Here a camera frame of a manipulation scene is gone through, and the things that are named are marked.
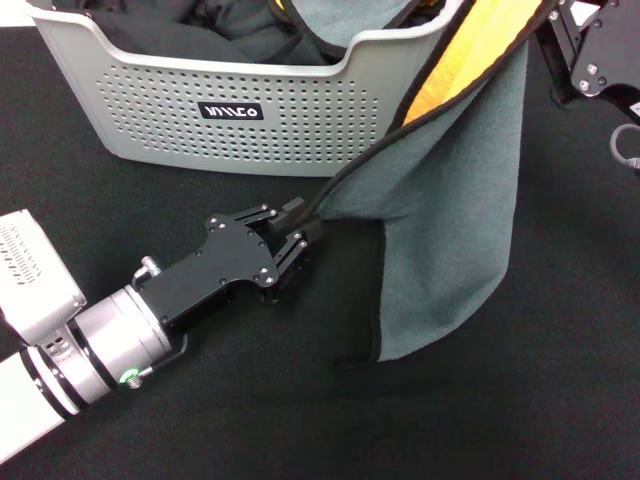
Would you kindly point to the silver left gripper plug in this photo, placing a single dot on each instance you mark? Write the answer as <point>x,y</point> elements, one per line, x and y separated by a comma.
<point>147,270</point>

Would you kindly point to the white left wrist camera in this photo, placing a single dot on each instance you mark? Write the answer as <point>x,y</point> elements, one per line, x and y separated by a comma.
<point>35,280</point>

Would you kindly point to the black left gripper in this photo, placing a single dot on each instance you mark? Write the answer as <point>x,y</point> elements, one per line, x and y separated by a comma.
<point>225,265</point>

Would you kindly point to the grey perforated storage box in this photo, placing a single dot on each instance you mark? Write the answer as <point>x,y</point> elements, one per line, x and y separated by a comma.
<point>250,145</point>

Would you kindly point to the grey yellow towel black trim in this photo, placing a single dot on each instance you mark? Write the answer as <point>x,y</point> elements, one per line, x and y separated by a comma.
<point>350,20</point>
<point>450,225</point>

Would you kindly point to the black cloth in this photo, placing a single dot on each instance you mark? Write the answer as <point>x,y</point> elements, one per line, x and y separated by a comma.
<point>165,35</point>

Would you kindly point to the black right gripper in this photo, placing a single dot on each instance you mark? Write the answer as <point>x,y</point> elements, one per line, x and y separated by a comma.
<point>615,50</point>

